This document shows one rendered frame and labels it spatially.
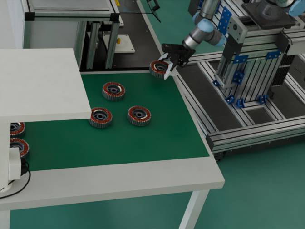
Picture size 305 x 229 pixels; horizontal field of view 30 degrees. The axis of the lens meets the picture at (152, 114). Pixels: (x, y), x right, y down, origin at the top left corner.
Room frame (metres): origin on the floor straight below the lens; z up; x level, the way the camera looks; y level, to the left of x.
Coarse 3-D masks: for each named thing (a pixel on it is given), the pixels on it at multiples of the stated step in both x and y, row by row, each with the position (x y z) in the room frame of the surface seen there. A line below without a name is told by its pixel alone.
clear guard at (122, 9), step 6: (120, 0) 2.48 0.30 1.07; (126, 0) 2.50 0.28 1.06; (132, 0) 2.51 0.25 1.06; (138, 0) 2.53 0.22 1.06; (144, 0) 2.54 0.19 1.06; (120, 6) 2.43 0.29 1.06; (126, 6) 2.44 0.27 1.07; (132, 6) 2.46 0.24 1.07; (138, 6) 2.47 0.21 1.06; (144, 6) 2.49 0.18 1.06; (150, 6) 2.52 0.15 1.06; (120, 12) 2.38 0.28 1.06; (126, 12) 2.39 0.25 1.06; (132, 12) 2.40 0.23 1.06; (138, 12) 2.42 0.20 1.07; (144, 12) 2.43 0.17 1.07; (150, 12) 2.45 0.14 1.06
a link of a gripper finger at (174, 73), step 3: (171, 63) 2.33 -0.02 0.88; (168, 66) 2.32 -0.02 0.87; (171, 66) 2.31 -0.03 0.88; (168, 69) 2.31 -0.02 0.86; (174, 69) 2.33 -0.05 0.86; (168, 72) 2.29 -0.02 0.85; (171, 72) 2.30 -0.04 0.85; (174, 72) 2.32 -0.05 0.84; (165, 75) 2.29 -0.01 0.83; (168, 75) 2.29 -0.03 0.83; (171, 75) 2.30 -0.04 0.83; (174, 75) 2.31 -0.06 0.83; (165, 78) 2.28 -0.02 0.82
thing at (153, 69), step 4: (156, 60) 2.38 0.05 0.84; (152, 64) 2.35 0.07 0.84; (156, 64) 2.36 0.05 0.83; (160, 64) 2.38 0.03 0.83; (164, 64) 2.37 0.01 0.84; (168, 64) 2.38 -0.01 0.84; (152, 68) 2.31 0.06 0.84; (156, 68) 2.32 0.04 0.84; (160, 68) 2.35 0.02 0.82; (164, 68) 2.37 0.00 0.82; (152, 72) 2.30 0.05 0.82; (156, 72) 2.29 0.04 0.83; (160, 72) 2.30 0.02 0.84; (164, 72) 2.30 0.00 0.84; (156, 76) 2.29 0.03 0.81; (160, 76) 2.30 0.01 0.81
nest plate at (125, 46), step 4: (104, 36) 2.55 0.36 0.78; (108, 36) 2.56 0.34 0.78; (120, 36) 2.59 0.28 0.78; (124, 36) 2.60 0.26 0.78; (128, 36) 2.61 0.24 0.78; (104, 40) 2.51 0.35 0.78; (108, 40) 2.52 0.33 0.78; (120, 40) 2.55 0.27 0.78; (124, 40) 2.56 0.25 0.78; (128, 40) 2.57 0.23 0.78; (104, 44) 2.49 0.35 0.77; (116, 44) 2.51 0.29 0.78; (120, 44) 2.52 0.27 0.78; (124, 44) 2.53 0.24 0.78; (128, 44) 2.54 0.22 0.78; (116, 48) 2.47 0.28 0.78; (120, 48) 2.48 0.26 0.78; (124, 48) 2.49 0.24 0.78; (128, 48) 2.50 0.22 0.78; (132, 48) 2.51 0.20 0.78; (116, 52) 2.45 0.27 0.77; (120, 52) 2.46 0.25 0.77; (124, 52) 2.47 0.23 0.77; (128, 52) 2.48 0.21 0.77; (132, 52) 2.49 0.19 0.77
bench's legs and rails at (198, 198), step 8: (192, 192) 1.80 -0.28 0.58; (200, 192) 1.76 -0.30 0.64; (192, 200) 1.78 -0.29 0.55; (200, 200) 1.77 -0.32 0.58; (192, 208) 1.76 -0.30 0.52; (200, 208) 1.78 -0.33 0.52; (0, 216) 1.37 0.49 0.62; (8, 216) 1.38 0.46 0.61; (184, 216) 1.80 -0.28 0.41; (192, 216) 1.77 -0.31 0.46; (0, 224) 1.37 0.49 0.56; (8, 224) 1.38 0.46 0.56; (184, 224) 1.78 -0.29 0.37; (192, 224) 1.78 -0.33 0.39
